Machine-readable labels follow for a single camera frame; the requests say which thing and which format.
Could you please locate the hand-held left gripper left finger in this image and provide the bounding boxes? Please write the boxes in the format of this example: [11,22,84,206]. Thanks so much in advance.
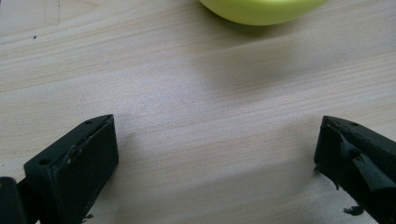
[23,113,120,224]

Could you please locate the yellow-green plastic bowl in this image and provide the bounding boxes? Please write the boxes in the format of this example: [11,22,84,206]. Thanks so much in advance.
[198,0,330,27]

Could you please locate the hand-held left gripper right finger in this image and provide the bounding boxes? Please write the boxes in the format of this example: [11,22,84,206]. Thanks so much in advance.
[313,115,396,224]

